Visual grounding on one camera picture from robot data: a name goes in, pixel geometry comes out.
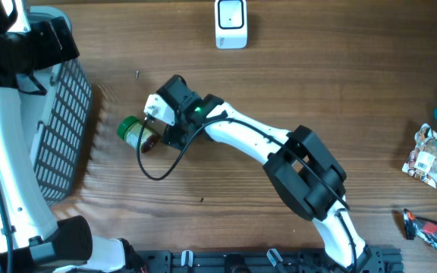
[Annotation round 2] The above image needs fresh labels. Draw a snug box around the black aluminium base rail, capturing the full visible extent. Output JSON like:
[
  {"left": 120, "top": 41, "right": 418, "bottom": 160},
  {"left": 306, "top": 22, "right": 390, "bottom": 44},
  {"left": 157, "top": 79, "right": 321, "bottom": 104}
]
[{"left": 137, "top": 246, "right": 404, "bottom": 273}]

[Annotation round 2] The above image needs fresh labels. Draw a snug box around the cookie snack pouch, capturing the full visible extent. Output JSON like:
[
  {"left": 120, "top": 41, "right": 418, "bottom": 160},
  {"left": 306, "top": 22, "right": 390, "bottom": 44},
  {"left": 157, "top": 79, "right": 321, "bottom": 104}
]
[{"left": 401, "top": 124, "right": 437, "bottom": 189}]

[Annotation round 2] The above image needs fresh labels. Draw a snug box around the white barcode scanner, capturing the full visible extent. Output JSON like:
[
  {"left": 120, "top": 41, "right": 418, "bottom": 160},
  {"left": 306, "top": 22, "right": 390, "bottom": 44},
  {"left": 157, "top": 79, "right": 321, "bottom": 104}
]
[{"left": 214, "top": 0, "right": 248, "bottom": 49}]

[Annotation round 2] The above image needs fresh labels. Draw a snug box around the right camera cable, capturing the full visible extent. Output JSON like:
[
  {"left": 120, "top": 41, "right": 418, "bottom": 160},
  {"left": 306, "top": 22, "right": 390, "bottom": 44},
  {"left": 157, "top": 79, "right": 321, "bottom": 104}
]
[{"left": 136, "top": 115, "right": 358, "bottom": 273}]

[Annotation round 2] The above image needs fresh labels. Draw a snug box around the green lid jar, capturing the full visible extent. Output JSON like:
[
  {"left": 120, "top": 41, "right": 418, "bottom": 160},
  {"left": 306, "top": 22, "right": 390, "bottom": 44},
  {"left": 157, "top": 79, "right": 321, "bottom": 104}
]
[{"left": 117, "top": 115, "right": 160, "bottom": 153}]

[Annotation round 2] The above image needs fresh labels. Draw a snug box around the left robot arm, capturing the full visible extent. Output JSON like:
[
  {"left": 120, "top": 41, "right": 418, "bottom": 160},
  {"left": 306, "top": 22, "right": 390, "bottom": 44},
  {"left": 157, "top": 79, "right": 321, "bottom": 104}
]
[{"left": 0, "top": 1, "right": 148, "bottom": 272}]

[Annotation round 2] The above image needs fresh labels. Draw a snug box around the hex wrench set packet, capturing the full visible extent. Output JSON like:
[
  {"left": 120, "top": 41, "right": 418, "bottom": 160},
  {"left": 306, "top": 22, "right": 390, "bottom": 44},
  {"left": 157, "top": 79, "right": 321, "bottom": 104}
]
[{"left": 403, "top": 209, "right": 437, "bottom": 250}]

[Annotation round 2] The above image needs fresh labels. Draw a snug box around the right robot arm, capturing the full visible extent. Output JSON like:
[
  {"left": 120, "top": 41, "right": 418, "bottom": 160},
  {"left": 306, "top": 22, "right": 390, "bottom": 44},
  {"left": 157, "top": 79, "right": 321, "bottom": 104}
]
[{"left": 145, "top": 75, "right": 374, "bottom": 272}]

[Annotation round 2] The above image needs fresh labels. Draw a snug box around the grey plastic mesh basket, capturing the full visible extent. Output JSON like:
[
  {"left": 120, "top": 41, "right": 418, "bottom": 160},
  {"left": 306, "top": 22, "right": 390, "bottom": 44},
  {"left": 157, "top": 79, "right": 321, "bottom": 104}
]
[{"left": 17, "top": 6, "right": 93, "bottom": 206}]

